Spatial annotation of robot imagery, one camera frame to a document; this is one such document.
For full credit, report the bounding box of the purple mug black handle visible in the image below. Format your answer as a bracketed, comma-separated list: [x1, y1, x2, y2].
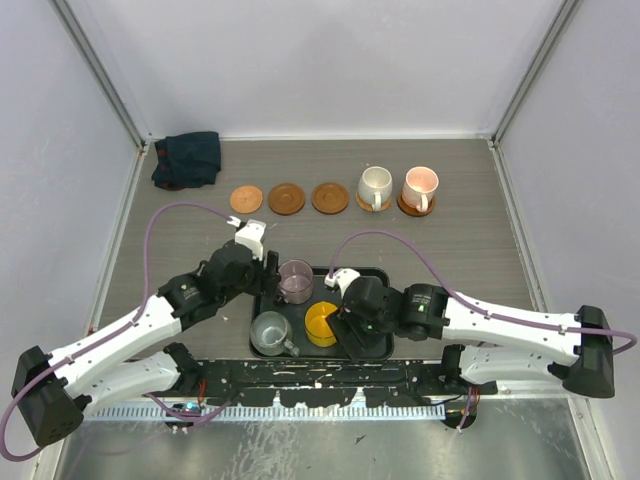
[276, 259, 314, 305]

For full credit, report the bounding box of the yellow mug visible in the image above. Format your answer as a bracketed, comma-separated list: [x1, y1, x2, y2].
[304, 301, 338, 348]

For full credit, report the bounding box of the grey stoneware mug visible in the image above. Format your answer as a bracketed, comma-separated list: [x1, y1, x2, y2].
[250, 311, 300, 358]

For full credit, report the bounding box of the light orange coaster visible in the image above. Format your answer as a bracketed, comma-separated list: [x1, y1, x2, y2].
[230, 185, 263, 214]

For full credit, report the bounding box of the dark wooden coaster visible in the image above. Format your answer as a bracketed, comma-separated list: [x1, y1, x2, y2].
[396, 194, 436, 217]
[311, 182, 349, 215]
[268, 183, 305, 216]

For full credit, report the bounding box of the woven rattan coaster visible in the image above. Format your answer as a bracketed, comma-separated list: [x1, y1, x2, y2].
[356, 194, 392, 213]

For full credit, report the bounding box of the pink ceramic mug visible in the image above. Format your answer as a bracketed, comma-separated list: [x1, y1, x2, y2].
[401, 166, 439, 213]

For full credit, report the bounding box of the white speckled mug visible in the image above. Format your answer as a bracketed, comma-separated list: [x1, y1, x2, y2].
[356, 166, 393, 212]

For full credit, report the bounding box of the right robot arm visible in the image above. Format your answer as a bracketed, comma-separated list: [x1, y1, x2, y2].
[324, 269, 615, 399]

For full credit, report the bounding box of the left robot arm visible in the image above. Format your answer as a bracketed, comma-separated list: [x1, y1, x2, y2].
[11, 240, 280, 448]

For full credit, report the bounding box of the black plastic tray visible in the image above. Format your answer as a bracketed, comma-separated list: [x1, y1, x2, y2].
[249, 265, 395, 361]

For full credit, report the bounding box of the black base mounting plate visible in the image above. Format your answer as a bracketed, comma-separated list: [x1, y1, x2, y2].
[153, 360, 469, 408]

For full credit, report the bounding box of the dark blue folded cloth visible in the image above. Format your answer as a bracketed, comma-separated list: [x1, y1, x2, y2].
[151, 131, 222, 191]

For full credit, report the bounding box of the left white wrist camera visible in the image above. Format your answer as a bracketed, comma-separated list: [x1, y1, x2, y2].
[227, 216, 267, 261]

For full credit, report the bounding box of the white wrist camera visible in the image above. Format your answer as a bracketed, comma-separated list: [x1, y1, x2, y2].
[227, 216, 267, 261]
[324, 268, 360, 293]

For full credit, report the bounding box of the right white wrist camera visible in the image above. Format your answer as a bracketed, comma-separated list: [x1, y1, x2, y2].
[324, 268, 360, 293]

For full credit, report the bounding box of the perforated cable duct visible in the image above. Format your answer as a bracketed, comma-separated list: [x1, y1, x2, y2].
[88, 400, 446, 422]

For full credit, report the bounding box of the aluminium frame rail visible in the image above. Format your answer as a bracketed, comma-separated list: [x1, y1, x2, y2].
[49, 358, 594, 401]

